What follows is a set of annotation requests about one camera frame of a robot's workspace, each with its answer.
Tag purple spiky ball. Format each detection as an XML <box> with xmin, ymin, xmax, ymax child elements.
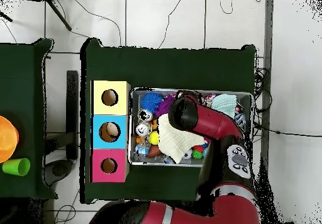
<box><xmin>153</xmin><ymin>94</ymin><xmax>175</xmax><ymax>118</ymax></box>

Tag dark green tablecloth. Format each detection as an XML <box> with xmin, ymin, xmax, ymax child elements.
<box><xmin>80</xmin><ymin>38</ymin><xmax>257</xmax><ymax>204</ymax></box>
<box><xmin>0</xmin><ymin>38</ymin><xmax>58</xmax><ymax>200</ymax></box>

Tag blue fuzzy ball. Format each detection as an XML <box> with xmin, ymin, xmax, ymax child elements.
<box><xmin>140</xmin><ymin>92</ymin><xmax>164</xmax><ymax>114</ymax></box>

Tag yellow ball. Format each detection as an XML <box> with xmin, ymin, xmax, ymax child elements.
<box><xmin>148</xmin><ymin>130</ymin><xmax>160</xmax><ymax>145</ymax></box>

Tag black floor cable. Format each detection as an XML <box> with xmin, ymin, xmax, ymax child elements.
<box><xmin>253</xmin><ymin>123</ymin><xmax>322</xmax><ymax>138</ymax></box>

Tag wooden three-hole box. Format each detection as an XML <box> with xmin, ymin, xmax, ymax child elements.
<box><xmin>90</xmin><ymin>80</ymin><xmax>131</xmax><ymax>183</ymax></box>

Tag grey floor base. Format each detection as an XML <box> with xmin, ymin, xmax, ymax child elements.
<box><xmin>42</xmin><ymin>159</ymin><xmax>74</xmax><ymax>187</ymax></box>

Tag black tripod leg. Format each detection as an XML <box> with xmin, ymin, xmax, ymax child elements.
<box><xmin>46</xmin><ymin>0</ymin><xmax>72</xmax><ymax>31</ymax></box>
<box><xmin>0</xmin><ymin>9</ymin><xmax>13</xmax><ymax>23</ymax></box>

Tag cream waffle cloth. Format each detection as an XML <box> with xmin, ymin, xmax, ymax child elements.
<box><xmin>157</xmin><ymin>113</ymin><xmax>206</xmax><ymax>164</ymax></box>

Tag crushed silver can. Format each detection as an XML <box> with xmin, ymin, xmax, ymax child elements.
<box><xmin>137</xmin><ymin>108</ymin><xmax>154</xmax><ymax>122</ymax></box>

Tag mint green waffle cloth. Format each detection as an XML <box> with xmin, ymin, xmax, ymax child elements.
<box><xmin>210</xmin><ymin>93</ymin><xmax>238</xmax><ymax>119</ymax></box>

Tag green plastic cup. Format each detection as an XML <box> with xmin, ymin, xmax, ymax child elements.
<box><xmin>2</xmin><ymin>157</ymin><xmax>31</xmax><ymax>176</ymax></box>

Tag crushed can with gold print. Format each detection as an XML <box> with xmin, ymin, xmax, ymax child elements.
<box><xmin>135</xmin><ymin>121</ymin><xmax>152</xmax><ymax>137</ymax></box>

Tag crushed bottle with blue label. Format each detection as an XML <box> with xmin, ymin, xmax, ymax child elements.
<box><xmin>134</xmin><ymin>143</ymin><xmax>152</xmax><ymax>157</ymax></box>

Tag brown toy football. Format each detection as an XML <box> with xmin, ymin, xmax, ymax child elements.
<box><xmin>146</xmin><ymin>145</ymin><xmax>163</xmax><ymax>158</ymax></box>

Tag orange bowl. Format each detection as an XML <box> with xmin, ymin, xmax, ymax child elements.
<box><xmin>0</xmin><ymin>115</ymin><xmax>19</xmax><ymax>164</ymax></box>

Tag silver mesh bin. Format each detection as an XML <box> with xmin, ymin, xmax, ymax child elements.
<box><xmin>128</xmin><ymin>87</ymin><xmax>255</xmax><ymax>168</ymax></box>

